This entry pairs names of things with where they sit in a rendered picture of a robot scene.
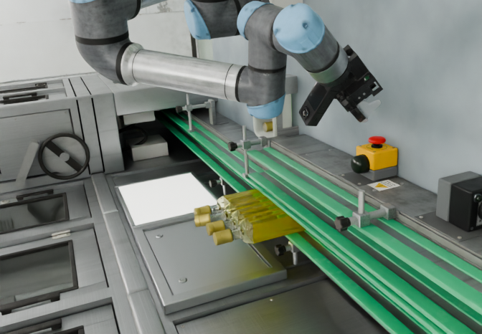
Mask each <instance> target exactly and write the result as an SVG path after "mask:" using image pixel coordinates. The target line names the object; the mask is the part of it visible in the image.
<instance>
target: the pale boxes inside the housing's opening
mask: <svg viewBox="0 0 482 334"><path fill-rule="evenodd" d="M119 117H120V119H121V121H122V122H123V124H124V125H129V124H134V123H143V122H148V121H153V120H155V115H154V111H149V112H144V113H134V114H129V115H119ZM143 139H144V137H140V138H132V139H128V140H126V145H127V147H128V146H130V147H131V149H130V150H128V153H129V155H130V157H131V158H132V159H133V161H140V160H144V159H149V158H156V157H161V156H168V155H169V152H168V145H167V142H166V141H165V140H164V139H163V138H162V137H161V136H160V135H159V134H158V135H150V136H148V138H147V141H146V142H145V143H144V144H142V145H134V144H137V143H139V142H141V141H142V140H143Z"/></svg>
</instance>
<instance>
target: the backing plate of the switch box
mask: <svg viewBox="0 0 482 334"><path fill-rule="evenodd" d="M414 218H416V219H418V220H420V221H421V222H423V223H425V224H427V225H428V226H431V227H432V228H434V229H436V230H438V231H439V232H442V233H443V234H445V235H447V236H449V237H450V238H452V239H454V240H456V241H457V242H462V241H465V240H468V239H472V238H474V237H479V236H481V235H482V228H481V229H477V230H474V231H471V232H467V231H465V230H463V229H461V228H459V227H457V226H455V225H453V224H451V223H450V222H449V221H445V220H443V219H441V218H440V217H438V216H436V211H433V212H430V213H427V214H422V215H419V216H414Z"/></svg>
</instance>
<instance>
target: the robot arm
mask: <svg viewBox="0 0 482 334"><path fill-rule="evenodd" d="M163 1H167V0H68V2H69V6H70V13H71V18H72V25H73V29H74V33H75V42H76V45H77V49H78V51H79V53H80V54H81V56H82V58H83V59H84V60H85V61H86V62H87V63H88V64H89V65H90V66H91V67H92V68H93V69H94V70H95V71H96V72H98V73H100V74H101V75H102V76H104V77H106V78H108V79H109V80H112V81H114V82H117V83H119V84H122V85H128V86H136V85H138V84H139V83H142V84H146V85H153V86H157V87H164V88H169V89H172V90H179V91H184V92H190V93H194V94H199V95H206V96H210V97H217V98H221V99H226V100H232V101H236V102H243V103H247V111H248V112H249V114H250V115H251V116H254V117H255V118H259V119H271V118H275V117H277V116H279V115H280V114H281V113H282V111H283V105H284V101H285V75H286V64H287V55H289V56H291V57H293V58H294V59H296V60H297V62H298V63H299V64H300V65H301V66H302V67H303V68H304V69H305V71H307V73H308V74H309V75H310V76H312V78H313V79H314V80H315V81H316V83H315V85H314V86H313V88H312V90H311V91H310V93H309V95H308V97H307V98H306V100H305V102H304V104H303V105H302V107H301V109H300V110H299V114H300V116H301V118H302V120H303V122H304V123H305V125H307V126H317V125H318V123H319V121H320V120H321V119H322V117H323V115H324V113H325V112H326V111H327V109H328V107H329V105H330V104H331V102H332V101H333V99H337V100H338V101H339V102H340V104H341V105H342V106H343V107H344V108H345V110H346V111H347V112H349V111H350V113H351V114H352V115H353V116H354V117H355V118H356V119H357V120H358V121H359V122H360V123H365V122H367V121H368V117H369V116H370V115H371V114H372V113H373V112H374V111H375V110H376V109H377V108H378V107H379V105H380V103H381V102H380V100H375V101H373V102H367V101H366V100H367V99H368V98H369V96H370V95H371V94H372V95H373V96H375V95H376V94H378V93H379V92H381V91H382V90H383V88H382V87H381V85H380V84H379V83H378V82H377V80H376V78H375V77H374V76H373V74H372V73H371V72H370V71H369V70H368V69H367V67H366V66H365V64H364V63H363V62H362V61H361V59H360V58H359V56H358V55H357V54H356V52H355V51H354V50H353V49H352V48H351V47H350V46H349V45H346V46H345V48H342V47H341V45H340V44H339V43H338V42H337V41H336V39H335V38H334V36H333V35H332V33H331V32H330V31H329V30H328V28H327V27H326V25H325V24H324V22H323V20H322V18H321V17H320V16H319V15H318V14H317V13H316V12H315V11H314V10H312V8H311V7H310V6H309V5H307V4H303V3H297V4H294V5H293V4H291V5H289V6H287V7H286V8H282V7H279V6H276V5H274V4H271V3H270V1H269V0H186V1H185V2H184V14H185V18H186V23H187V26H188V28H189V31H190V32H191V34H192V36H193V37H194V38H195V39H198V40H201V39H208V40H210V39H216V38H222V37H233V36H242V37H244V38H245V39H246V40H247V41H248V66H245V65H236V64H231V63H226V62H218V61H214V60H209V59H201V58H196V57H188V56H184V55H179V54H171V53H166V52H158V51H153V50H149V49H144V48H143V46H142V45H141V44H138V43H134V42H131V40H130V38H129V32H128V20H131V19H134V18H135V17H137V16H138V14H139V12H140V10H141V9H143V8H146V7H148V6H152V5H154V4H158V3H161V2H163ZM348 56H350V58H348ZM374 82H376V83H377V84H378V86H379V87H378V88H377V89H376V90H375V91H373V90H374V89H373V88H375V87H376V85H375V83H374ZM360 108H361V110H360Z"/></svg>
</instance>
